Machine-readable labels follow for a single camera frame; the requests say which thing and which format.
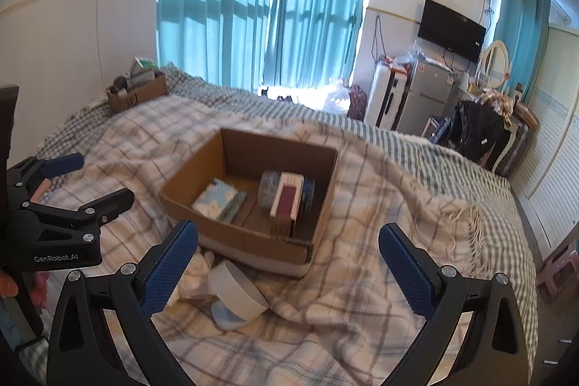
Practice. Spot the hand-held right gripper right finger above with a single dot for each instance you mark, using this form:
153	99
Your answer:
407	273

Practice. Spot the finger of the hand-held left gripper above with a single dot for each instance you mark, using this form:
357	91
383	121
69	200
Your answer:
113	203
63	164

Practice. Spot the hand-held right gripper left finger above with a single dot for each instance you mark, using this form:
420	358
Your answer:
167	273

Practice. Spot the white round container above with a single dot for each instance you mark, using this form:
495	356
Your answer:
239	286

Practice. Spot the person's left hand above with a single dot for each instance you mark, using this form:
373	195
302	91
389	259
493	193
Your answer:
8	284

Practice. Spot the white crumpled cloth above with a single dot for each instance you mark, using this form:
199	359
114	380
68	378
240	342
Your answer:
197	277

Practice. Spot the light blue tape roll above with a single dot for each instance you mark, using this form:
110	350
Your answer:
226	318

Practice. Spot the light blue tissue pack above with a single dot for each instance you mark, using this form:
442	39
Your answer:
212	198

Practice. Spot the beige plaid blanket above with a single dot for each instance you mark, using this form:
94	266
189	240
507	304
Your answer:
362	196

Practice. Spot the slim green box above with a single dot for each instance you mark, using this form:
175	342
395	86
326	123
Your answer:
235	206

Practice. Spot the dark round container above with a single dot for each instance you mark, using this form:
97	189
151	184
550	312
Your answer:
121	84

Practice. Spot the small brown cardboard box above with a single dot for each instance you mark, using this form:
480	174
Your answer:
140	97

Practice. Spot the green and white carton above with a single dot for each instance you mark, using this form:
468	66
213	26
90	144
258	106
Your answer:
144	67

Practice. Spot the grey gingham bed sheet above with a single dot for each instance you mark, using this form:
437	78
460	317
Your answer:
407	146

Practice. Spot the clear jar with blue lid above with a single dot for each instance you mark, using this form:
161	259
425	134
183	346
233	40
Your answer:
269	187

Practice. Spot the white and maroon small box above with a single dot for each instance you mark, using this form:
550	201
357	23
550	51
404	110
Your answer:
285	200

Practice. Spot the pink plastic stool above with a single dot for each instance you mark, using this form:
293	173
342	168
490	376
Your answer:
561	268

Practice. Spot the black jacket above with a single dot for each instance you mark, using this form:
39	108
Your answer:
475	128

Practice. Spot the dark dressing table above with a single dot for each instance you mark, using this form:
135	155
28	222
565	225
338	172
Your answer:
520	137

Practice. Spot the dark patterned bag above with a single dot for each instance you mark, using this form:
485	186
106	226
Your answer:
357	103

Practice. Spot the silver refrigerator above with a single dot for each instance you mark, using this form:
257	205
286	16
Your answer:
427	96

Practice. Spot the white suitcase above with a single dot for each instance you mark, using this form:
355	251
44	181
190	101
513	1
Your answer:
382	96

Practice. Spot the white plastic bag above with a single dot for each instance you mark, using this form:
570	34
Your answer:
337	99

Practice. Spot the white slatted wardrobe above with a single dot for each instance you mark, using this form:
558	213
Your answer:
552	142

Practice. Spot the white paper roll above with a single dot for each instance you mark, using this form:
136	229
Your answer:
464	80

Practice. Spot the clear plastic bag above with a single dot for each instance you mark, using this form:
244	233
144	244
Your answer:
411	56

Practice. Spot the white oval mirror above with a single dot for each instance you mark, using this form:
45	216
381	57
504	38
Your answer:
495	62

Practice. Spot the black wall television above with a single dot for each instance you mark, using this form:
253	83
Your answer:
452	31

